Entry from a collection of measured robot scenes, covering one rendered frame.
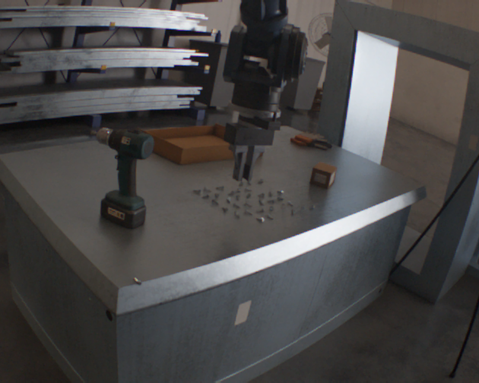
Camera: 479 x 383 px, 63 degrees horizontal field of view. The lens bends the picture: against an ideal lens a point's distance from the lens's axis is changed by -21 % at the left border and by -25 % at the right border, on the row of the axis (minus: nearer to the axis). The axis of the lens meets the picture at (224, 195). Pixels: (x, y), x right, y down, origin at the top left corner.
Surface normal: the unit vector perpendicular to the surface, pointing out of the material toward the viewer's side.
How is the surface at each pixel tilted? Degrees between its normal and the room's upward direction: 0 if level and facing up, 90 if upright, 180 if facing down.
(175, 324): 90
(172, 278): 68
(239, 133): 90
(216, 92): 96
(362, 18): 90
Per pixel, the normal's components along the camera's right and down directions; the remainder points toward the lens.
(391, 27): -0.74, 0.11
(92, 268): -0.59, -0.23
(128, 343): 0.69, 0.36
